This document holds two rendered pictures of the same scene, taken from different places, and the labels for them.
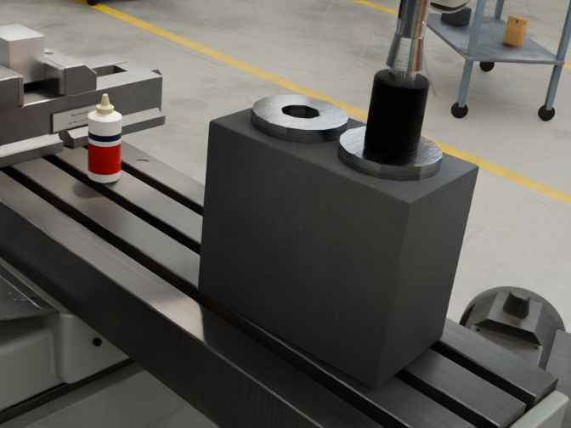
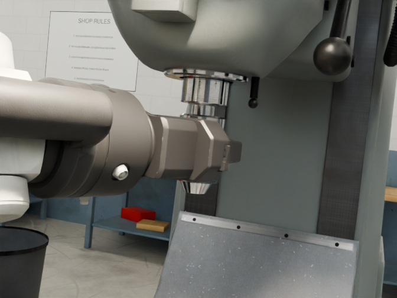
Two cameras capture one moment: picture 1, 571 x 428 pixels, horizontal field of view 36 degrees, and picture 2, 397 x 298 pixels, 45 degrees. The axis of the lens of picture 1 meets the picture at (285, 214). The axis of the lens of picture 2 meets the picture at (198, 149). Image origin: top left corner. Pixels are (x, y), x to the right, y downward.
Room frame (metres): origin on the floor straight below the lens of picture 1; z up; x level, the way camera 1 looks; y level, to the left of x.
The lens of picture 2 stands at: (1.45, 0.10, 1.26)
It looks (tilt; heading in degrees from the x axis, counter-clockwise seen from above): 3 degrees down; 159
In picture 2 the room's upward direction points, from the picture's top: 6 degrees clockwise
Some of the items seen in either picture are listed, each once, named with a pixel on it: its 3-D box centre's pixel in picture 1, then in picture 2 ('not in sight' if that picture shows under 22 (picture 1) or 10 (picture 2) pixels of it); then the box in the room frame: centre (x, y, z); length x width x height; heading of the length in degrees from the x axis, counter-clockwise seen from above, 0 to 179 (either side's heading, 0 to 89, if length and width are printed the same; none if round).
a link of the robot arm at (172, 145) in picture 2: not in sight; (130, 146); (1.05, 0.19, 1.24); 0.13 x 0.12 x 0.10; 29
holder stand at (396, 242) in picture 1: (330, 226); not in sight; (0.74, -0.04, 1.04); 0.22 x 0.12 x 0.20; 54
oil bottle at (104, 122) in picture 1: (104, 136); not in sight; (1.00, 0.23, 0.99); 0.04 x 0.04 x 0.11
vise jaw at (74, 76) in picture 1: (51, 66); not in sight; (1.14, 0.34, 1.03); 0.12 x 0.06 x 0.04; 51
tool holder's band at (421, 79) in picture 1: (401, 82); not in sight; (0.71, -0.08, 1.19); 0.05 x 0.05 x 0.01
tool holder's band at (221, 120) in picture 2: not in sight; (202, 120); (1.00, 0.27, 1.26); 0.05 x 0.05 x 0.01
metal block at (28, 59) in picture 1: (14, 54); not in sight; (1.09, 0.37, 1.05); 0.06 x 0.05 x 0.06; 51
